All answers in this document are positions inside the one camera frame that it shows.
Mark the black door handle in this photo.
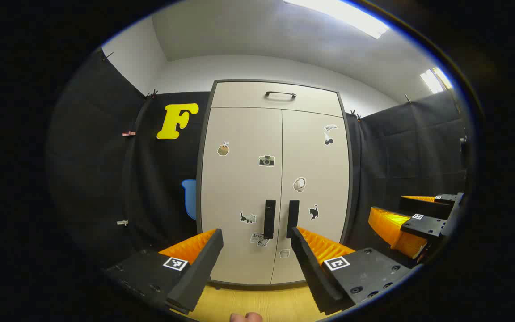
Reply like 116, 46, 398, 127
264, 199, 276, 239
286, 199, 300, 239

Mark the black left door handle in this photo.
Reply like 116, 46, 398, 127
264, 199, 276, 239

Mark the grey double-door shoe cabinet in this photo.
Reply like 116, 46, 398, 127
195, 79, 355, 289

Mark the grey cabinet drawer front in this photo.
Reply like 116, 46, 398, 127
211, 81, 343, 118

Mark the long ceiling light panel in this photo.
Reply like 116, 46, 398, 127
283, 0, 390, 40

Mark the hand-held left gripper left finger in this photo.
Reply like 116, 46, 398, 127
105, 228, 224, 314

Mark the black backdrop cloth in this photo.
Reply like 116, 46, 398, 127
46, 47, 213, 274
346, 91, 469, 254

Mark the grey cabinet door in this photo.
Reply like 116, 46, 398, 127
270, 110, 352, 285
199, 107, 283, 285

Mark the black right door handle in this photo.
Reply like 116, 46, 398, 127
286, 199, 300, 239

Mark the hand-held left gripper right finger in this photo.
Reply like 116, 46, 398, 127
290, 226, 412, 316

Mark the small ceiling light panel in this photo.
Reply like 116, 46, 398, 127
420, 67, 454, 94

